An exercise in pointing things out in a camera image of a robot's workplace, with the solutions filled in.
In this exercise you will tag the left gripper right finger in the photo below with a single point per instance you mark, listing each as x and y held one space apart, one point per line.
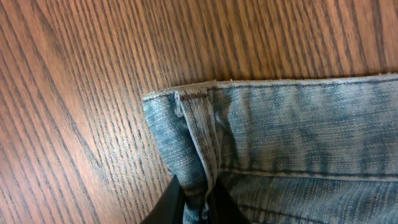
222 208

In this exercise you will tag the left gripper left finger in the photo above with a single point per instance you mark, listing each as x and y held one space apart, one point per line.
169 209

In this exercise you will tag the light blue denim shorts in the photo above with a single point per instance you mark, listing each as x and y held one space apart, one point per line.
287 151

